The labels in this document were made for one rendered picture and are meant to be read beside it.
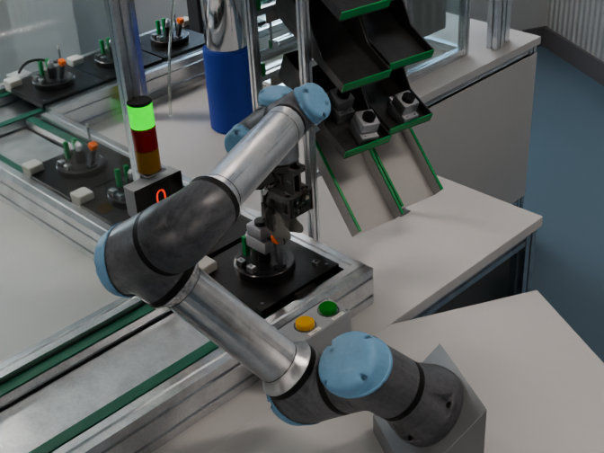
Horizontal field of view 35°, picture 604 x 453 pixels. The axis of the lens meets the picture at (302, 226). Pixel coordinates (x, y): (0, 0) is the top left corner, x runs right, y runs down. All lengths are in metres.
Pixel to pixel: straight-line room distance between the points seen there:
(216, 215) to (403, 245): 1.03
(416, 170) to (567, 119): 2.80
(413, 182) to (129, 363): 0.83
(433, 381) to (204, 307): 0.42
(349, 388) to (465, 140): 2.05
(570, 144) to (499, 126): 1.22
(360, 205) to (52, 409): 0.84
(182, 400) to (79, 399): 0.21
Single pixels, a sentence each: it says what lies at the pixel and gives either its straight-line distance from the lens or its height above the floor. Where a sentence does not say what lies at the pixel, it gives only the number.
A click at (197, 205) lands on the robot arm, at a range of 1.45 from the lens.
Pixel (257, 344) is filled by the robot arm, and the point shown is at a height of 1.16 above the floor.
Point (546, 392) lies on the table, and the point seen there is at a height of 0.86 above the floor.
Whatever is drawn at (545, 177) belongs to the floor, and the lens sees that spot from 4.55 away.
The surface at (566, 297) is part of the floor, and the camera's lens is 3.75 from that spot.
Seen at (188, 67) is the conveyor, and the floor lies 0.92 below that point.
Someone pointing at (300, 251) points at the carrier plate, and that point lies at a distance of 2.20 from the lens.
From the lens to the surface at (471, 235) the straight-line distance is 2.47.
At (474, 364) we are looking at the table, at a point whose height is 0.86.
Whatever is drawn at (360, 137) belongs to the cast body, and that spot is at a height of 1.22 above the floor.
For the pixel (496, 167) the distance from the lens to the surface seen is 3.78.
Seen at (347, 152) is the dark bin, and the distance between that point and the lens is 2.11.
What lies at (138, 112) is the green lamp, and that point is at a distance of 1.91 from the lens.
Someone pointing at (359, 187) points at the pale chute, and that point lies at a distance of 2.26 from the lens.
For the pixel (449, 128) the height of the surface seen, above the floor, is 0.68.
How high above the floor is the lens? 2.18
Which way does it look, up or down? 32 degrees down
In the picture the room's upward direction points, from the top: 3 degrees counter-clockwise
